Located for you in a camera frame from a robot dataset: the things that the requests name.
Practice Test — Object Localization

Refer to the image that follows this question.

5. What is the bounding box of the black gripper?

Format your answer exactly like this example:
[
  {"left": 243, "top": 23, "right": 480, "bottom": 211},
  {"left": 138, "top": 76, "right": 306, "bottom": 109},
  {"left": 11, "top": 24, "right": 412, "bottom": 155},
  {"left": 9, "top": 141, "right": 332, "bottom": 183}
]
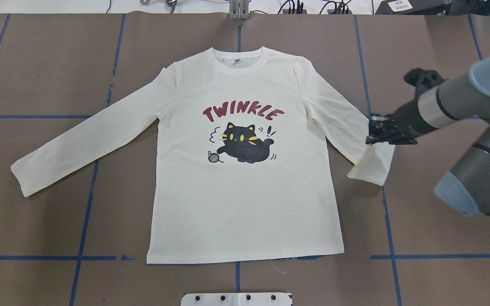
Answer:
[{"left": 366, "top": 102, "right": 424, "bottom": 145}]

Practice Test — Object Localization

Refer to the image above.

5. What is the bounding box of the cream long-sleeve cat shirt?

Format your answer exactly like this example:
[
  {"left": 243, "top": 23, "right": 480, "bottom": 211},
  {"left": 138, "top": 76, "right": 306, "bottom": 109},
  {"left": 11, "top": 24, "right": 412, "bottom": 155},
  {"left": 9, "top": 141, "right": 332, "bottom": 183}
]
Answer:
[{"left": 11, "top": 47, "right": 395, "bottom": 265}]

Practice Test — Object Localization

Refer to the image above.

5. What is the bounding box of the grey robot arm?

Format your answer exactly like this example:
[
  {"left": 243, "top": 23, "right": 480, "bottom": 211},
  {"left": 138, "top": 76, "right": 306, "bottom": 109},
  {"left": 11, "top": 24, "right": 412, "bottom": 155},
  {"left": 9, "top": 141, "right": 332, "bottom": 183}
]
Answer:
[{"left": 365, "top": 57, "right": 490, "bottom": 218}]

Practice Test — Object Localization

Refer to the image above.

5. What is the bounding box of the black cable bundle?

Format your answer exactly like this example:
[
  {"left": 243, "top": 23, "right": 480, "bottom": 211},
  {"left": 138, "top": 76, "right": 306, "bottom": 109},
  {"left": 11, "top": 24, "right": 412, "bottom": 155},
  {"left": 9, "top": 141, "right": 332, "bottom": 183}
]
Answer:
[{"left": 277, "top": 0, "right": 352, "bottom": 15}]

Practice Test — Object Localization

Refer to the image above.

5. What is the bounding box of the aluminium camera mount post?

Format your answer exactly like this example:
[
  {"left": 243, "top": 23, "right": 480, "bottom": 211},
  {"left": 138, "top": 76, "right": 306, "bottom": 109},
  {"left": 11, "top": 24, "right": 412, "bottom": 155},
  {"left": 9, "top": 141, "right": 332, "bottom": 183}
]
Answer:
[{"left": 228, "top": 0, "right": 250, "bottom": 20}]

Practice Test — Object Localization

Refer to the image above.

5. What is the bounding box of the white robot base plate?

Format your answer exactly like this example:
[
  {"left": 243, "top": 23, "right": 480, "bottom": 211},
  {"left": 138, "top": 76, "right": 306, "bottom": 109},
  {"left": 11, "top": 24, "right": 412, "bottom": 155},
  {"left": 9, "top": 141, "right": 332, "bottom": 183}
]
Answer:
[{"left": 180, "top": 292, "right": 293, "bottom": 306}]

